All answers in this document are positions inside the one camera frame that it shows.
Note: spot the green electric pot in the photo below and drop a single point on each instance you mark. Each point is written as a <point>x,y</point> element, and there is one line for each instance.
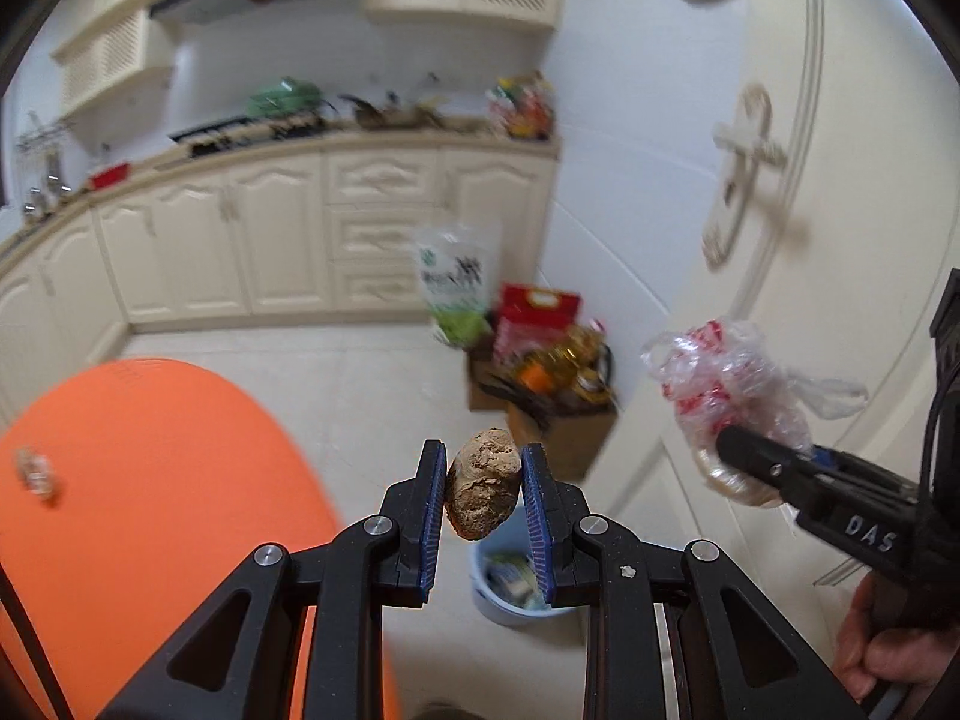
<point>285,99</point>

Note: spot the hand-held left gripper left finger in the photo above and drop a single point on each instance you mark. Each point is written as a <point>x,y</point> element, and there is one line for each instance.
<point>431,517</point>

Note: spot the metal wok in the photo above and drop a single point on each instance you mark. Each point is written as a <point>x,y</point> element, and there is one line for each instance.
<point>390,114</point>

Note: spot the green yellow juice carton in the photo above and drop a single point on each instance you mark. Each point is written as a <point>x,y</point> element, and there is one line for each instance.
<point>506,576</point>

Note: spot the person's right hand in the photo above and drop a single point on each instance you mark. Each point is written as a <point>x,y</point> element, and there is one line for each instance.
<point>862,652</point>

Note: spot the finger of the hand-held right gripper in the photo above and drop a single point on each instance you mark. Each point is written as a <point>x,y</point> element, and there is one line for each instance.
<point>757,454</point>
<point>862,476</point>

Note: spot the cream lower cabinets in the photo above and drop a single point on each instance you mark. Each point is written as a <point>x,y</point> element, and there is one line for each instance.
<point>262,240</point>

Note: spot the cluster of condiment bottles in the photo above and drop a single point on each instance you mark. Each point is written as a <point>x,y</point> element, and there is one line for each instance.
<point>521,109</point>

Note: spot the round orange table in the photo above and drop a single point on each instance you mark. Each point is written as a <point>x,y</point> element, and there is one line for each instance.
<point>150,502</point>

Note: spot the beige countertop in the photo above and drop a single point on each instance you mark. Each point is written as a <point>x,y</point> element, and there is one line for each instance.
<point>225,157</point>

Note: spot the small lattice wall cabinet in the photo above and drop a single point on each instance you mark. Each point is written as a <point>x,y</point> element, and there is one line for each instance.
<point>109,60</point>

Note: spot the black gas stove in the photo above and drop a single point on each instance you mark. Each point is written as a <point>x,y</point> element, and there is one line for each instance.
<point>240,136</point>

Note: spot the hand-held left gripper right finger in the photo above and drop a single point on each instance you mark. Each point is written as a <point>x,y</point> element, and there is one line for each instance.
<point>538,525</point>

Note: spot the light blue trash bin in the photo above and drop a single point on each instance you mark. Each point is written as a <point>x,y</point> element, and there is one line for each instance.
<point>510,613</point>

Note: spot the metal faucet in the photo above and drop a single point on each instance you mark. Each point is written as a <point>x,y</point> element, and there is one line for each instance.
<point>49,187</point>

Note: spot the large cardboard box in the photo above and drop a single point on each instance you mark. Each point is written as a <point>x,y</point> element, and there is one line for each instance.
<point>577,439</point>

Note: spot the clear plastic bag with food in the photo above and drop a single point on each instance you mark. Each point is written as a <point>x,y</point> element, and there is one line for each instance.
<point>720,382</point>

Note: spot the cream door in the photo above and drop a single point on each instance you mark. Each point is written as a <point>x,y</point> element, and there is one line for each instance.
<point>847,165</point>

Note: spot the white green rice bag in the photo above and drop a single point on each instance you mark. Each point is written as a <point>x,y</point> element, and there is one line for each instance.
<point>457,277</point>

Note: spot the utensil rack with utensils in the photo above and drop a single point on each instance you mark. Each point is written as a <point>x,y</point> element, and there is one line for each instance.
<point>45,133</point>

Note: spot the small crumpled wrapper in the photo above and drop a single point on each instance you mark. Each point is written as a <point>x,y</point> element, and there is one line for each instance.
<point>37,476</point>

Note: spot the red basin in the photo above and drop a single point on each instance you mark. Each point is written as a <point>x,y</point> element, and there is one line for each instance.
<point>109,176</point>

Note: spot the red bag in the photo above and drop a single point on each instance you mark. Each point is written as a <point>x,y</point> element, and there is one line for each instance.
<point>536,315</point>

